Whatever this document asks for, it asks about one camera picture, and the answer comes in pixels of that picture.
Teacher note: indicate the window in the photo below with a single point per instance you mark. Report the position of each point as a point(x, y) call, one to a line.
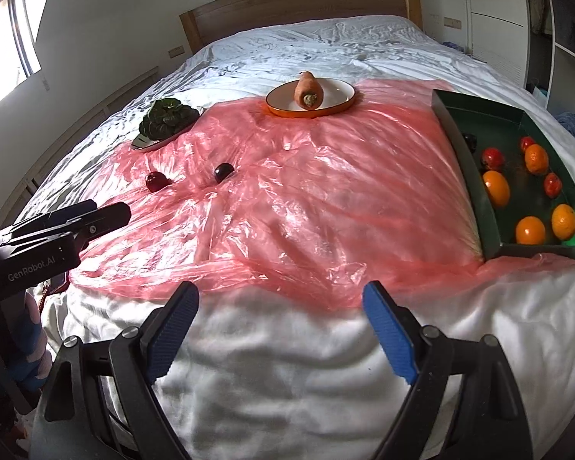
point(5, 48)

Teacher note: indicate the small orange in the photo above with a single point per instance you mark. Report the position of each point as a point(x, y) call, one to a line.
point(536, 159)
point(530, 230)

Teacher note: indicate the pink plastic sheet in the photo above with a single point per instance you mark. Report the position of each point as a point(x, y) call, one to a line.
point(316, 201)

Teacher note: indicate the wooden headboard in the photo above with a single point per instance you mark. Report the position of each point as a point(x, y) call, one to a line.
point(292, 5)

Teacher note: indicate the orange-rimmed white plate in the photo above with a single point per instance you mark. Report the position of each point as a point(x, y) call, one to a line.
point(338, 93)

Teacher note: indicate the light blue box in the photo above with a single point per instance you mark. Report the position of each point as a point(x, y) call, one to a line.
point(541, 95)

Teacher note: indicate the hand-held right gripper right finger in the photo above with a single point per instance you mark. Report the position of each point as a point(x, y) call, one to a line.
point(390, 330)

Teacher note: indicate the metal plate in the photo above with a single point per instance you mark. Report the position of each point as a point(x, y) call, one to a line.
point(143, 144)

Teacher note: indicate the carrot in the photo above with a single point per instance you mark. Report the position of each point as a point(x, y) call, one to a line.
point(306, 88)

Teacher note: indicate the dark plum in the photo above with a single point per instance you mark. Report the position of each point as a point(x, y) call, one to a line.
point(224, 172)
point(470, 140)

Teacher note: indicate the white wardrobe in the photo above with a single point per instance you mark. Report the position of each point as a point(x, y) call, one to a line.
point(493, 0)

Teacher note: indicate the dark hanging clothes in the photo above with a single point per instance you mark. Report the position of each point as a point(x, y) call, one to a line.
point(568, 28)

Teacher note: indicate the small blue item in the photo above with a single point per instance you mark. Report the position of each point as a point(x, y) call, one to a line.
point(455, 47)

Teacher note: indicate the green tray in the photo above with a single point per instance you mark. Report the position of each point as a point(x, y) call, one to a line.
point(508, 120)

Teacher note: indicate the large orange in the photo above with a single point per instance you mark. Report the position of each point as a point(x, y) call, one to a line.
point(496, 188)
point(564, 222)

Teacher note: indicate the wooden side panel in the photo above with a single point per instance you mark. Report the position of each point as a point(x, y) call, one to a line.
point(100, 105)

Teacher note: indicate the person's left hand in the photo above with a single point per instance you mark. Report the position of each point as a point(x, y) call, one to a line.
point(28, 345)

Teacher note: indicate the grey hanging garment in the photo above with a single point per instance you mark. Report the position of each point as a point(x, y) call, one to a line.
point(539, 9)

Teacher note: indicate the red apple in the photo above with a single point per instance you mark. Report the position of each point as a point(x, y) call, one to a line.
point(552, 184)
point(155, 182)
point(492, 157)
point(527, 143)

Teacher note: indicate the wall outlet plate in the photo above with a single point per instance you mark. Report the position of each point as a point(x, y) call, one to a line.
point(176, 51)
point(452, 23)

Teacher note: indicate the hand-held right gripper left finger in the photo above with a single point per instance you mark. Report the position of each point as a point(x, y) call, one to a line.
point(172, 330)

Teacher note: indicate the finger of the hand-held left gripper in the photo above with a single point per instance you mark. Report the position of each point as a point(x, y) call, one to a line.
point(105, 220)
point(62, 215)

